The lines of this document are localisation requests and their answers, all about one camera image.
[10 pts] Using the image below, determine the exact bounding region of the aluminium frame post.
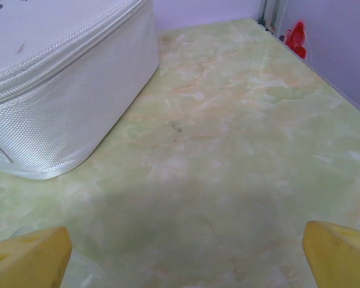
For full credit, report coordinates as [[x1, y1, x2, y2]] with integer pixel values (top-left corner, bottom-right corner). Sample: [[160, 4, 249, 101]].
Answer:
[[256, 0, 281, 34]]

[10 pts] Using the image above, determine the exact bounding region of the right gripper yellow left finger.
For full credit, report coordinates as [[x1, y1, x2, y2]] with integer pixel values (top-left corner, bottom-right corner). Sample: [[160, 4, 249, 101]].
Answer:
[[0, 226, 73, 288]]

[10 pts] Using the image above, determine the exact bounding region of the white fabric zip case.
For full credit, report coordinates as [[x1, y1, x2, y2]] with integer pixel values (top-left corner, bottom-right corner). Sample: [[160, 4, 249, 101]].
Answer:
[[0, 0, 160, 181]]

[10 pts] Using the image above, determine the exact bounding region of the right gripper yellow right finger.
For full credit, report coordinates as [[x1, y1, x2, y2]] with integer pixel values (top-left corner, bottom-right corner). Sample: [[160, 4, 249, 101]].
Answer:
[[302, 221, 360, 288]]

